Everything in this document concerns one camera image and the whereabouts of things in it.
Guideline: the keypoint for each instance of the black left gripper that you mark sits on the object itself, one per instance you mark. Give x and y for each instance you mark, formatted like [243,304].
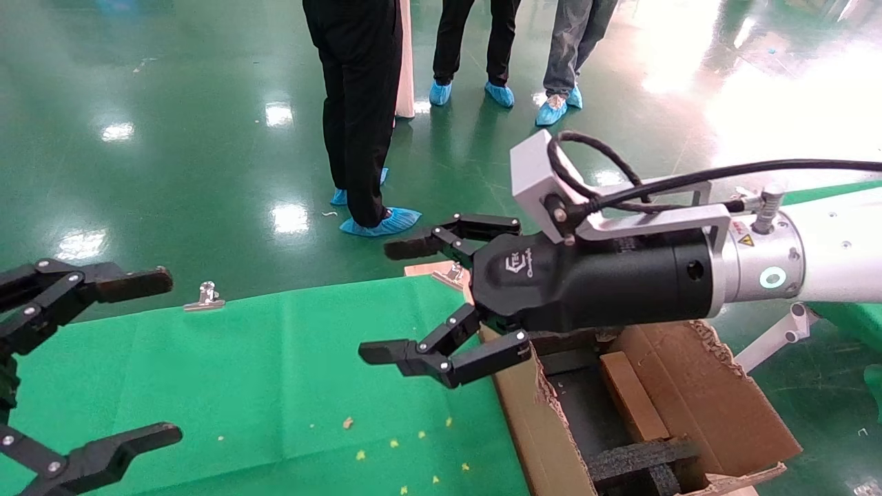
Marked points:
[5,386]

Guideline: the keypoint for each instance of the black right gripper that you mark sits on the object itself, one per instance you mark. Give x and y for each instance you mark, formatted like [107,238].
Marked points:
[599,286]

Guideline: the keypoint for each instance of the small brown cardboard box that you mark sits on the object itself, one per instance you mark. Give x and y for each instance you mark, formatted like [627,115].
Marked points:
[634,396]

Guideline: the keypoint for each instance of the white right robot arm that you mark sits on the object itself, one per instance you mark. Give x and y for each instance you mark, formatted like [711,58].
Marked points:
[841,255]

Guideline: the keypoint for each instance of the large open brown carton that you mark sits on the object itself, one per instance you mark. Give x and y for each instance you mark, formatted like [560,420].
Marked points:
[703,399]

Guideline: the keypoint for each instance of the silver binder clip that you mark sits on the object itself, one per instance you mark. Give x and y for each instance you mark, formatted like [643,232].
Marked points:
[449,277]
[204,300]

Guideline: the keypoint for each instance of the blue shoe cover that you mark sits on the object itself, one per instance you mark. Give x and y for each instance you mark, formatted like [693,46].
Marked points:
[575,98]
[382,222]
[499,94]
[339,196]
[441,93]
[551,111]

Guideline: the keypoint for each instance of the green felt table cloth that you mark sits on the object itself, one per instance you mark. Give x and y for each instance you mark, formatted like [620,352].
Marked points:
[275,358]

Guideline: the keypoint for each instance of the person in black trousers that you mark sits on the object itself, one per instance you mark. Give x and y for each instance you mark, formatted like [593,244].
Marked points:
[358,103]
[499,34]

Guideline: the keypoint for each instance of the beige upright board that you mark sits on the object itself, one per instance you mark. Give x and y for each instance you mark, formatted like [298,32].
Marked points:
[405,69]

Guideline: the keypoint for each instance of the black foam insert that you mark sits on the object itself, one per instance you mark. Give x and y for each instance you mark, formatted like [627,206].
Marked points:
[634,458]

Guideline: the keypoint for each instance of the person in grey jeans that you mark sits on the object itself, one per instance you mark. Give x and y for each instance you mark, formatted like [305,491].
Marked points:
[579,41]

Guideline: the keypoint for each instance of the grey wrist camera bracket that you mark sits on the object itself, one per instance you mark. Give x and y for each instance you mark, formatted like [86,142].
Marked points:
[534,172]

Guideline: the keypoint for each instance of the white metal bracket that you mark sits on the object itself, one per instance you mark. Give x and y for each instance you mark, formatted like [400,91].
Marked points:
[778,337]

